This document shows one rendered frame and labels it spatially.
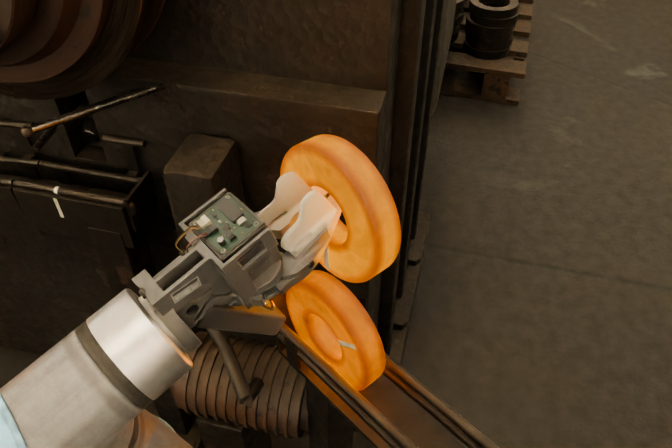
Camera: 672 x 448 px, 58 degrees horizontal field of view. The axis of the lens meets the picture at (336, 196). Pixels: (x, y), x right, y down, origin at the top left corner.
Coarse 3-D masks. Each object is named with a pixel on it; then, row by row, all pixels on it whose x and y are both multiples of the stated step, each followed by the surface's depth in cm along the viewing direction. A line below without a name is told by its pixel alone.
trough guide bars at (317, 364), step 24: (288, 336) 78; (288, 360) 81; (312, 360) 75; (336, 384) 72; (408, 384) 71; (360, 408) 71; (432, 408) 70; (384, 432) 68; (456, 432) 68; (480, 432) 65
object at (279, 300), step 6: (276, 300) 77; (282, 300) 78; (276, 306) 78; (282, 306) 79; (282, 312) 79; (288, 312) 80; (288, 318) 81; (288, 324) 81; (294, 330) 83; (276, 336) 81; (282, 342) 82; (282, 348) 83
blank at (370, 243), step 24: (312, 144) 58; (336, 144) 58; (288, 168) 63; (312, 168) 59; (336, 168) 56; (360, 168) 56; (336, 192) 58; (360, 192) 55; (384, 192) 56; (360, 216) 56; (384, 216) 56; (336, 240) 63; (360, 240) 58; (384, 240) 56; (336, 264) 64; (360, 264) 60; (384, 264) 59
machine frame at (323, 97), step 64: (192, 0) 83; (256, 0) 81; (320, 0) 78; (384, 0) 76; (128, 64) 90; (192, 64) 90; (256, 64) 87; (320, 64) 85; (384, 64) 82; (0, 128) 102; (64, 128) 98; (128, 128) 94; (192, 128) 91; (256, 128) 88; (320, 128) 85; (384, 128) 89; (256, 192) 96; (0, 256) 128; (64, 256) 122; (0, 320) 147; (64, 320) 139; (384, 320) 132
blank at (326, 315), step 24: (312, 288) 70; (336, 288) 70; (312, 312) 73; (336, 312) 68; (360, 312) 69; (312, 336) 77; (336, 336) 71; (360, 336) 68; (336, 360) 74; (360, 360) 68; (384, 360) 70; (360, 384) 71
